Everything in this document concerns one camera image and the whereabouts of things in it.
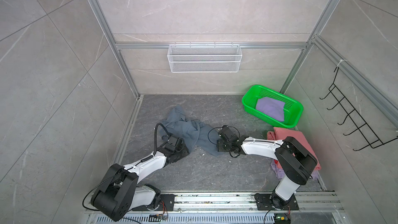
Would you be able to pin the white wire mesh shelf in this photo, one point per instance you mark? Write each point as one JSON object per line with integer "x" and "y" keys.
{"x": 216, "y": 58}

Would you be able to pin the purple t shirt in basket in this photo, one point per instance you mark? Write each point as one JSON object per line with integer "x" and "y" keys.
{"x": 272, "y": 108}

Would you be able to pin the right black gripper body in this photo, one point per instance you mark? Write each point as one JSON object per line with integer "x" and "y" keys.
{"x": 223, "y": 147}

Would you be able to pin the green plastic basket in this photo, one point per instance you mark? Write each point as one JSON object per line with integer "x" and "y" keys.
{"x": 292, "y": 108}

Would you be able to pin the grey blue t shirt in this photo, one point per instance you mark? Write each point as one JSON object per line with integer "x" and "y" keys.
{"x": 193, "y": 131}

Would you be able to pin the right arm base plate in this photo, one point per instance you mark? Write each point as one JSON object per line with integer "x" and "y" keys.
{"x": 272, "y": 202}

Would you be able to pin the folded purple t shirt bottom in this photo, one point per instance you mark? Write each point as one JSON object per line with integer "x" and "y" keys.
{"x": 280, "y": 172}

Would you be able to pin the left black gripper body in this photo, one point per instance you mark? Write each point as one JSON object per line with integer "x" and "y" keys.
{"x": 182, "y": 153}

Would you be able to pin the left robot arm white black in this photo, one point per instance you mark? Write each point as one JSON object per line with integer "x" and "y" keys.
{"x": 118, "y": 192}

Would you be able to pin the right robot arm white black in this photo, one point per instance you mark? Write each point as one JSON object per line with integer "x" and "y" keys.
{"x": 250, "y": 146}

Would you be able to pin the black wire hook rack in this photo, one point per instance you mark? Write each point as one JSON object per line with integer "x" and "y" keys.
{"x": 372, "y": 140}

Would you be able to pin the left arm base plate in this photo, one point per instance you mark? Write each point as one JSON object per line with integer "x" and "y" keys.
{"x": 166, "y": 200}

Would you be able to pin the aluminium mounting rail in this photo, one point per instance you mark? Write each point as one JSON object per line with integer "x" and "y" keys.
{"x": 241, "y": 202}

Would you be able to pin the folded pink t shirt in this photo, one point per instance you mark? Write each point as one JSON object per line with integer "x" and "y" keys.
{"x": 298, "y": 140}

